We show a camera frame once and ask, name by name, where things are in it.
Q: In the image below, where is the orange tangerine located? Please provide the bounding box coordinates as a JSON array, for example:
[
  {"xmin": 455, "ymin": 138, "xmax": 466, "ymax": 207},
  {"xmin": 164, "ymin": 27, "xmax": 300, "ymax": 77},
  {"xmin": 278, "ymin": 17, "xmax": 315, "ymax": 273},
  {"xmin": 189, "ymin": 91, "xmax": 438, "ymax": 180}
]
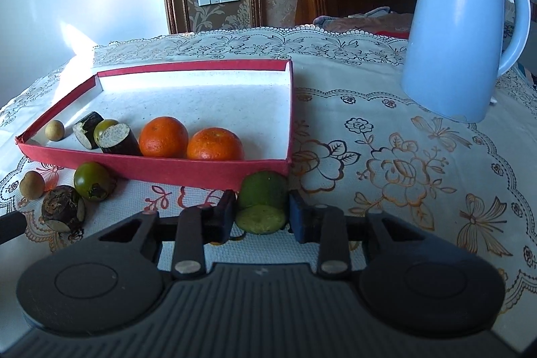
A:
[
  {"xmin": 187, "ymin": 127, "xmax": 245, "ymax": 162},
  {"xmin": 139, "ymin": 116, "xmax": 190, "ymax": 158}
]

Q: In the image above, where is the tan longan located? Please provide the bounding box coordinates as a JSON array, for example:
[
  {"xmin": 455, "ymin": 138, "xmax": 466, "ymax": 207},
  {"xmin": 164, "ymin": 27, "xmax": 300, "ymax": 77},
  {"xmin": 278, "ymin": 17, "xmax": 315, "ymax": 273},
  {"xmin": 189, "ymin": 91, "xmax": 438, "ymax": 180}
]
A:
[
  {"xmin": 45, "ymin": 120, "xmax": 65, "ymax": 141},
  {"xmin": 19, "ymin": 171, "xmax": 46, "ymax": 200}
]

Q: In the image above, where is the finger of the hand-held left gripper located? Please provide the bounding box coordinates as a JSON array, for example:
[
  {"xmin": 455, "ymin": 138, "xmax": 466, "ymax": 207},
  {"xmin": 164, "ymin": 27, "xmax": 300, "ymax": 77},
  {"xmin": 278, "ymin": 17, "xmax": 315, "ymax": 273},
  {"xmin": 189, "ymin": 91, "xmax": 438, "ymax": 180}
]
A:
[{"xmin": 0, "ymin": 210, "xmax": 27, "ymax": 246}]

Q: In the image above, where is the red cardboard box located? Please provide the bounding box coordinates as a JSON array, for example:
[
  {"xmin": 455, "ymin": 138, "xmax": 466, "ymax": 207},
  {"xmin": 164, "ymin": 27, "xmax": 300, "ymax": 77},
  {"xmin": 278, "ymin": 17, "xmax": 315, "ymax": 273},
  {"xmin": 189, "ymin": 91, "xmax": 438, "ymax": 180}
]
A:
[{"xmin": 16, "ymin": 59, "xmax": 294, "ymax": 191}]

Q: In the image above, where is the light blue electric kettle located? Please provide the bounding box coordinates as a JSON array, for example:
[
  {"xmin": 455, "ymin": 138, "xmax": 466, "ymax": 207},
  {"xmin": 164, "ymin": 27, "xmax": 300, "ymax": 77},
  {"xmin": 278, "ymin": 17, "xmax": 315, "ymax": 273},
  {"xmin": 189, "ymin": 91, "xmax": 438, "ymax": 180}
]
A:
[{"xmin": 398, "ymin": 0, "xmax": 532, "ymax": 123}]

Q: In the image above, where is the red white striped pillow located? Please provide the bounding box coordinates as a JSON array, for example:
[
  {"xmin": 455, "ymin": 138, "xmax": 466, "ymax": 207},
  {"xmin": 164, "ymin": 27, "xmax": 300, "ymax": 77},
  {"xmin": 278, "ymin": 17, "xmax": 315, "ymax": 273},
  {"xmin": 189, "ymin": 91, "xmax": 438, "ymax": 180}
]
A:
[{"xmin": 375, "ymin": 28, "xmax": 410, "ymax": 40}]

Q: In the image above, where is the green citrus fruit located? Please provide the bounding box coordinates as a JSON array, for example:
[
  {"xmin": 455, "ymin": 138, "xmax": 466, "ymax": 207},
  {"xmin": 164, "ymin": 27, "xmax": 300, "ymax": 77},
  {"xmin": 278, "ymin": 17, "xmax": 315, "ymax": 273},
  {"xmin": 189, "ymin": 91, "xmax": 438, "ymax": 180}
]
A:
[
  {"xmin": 234, "ymin": 205, "xmax": 288, "ymax": 235},
  {"xmin": 239, "ymin": 171, "xmax": 290, "ymax": 210}
]

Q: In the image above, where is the pink blanket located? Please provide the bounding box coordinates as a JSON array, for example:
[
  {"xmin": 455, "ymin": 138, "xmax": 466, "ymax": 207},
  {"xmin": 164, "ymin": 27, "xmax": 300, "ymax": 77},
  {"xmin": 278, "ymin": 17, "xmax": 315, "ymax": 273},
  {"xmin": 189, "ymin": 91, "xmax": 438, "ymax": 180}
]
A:
[{"xmin": 312, "ymin": 6, "xmax": 414, "ymax": 33}]

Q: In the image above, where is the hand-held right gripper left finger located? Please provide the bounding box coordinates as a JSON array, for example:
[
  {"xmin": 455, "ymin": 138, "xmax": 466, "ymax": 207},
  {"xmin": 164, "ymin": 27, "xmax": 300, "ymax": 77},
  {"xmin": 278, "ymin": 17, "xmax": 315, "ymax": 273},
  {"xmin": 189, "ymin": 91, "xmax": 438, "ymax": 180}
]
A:
[{"xmin": 101, "ymin": 190, "xmax": 238, "ymax": 279}]

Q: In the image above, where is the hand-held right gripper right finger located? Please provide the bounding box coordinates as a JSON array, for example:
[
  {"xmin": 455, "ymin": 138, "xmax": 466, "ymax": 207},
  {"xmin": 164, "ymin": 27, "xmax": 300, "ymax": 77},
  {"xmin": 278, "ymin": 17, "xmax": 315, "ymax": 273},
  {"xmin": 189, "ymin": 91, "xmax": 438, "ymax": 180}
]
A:
[{"xmin": 289, "ymin": 190, "xmax": 424, "ymax": 279}]

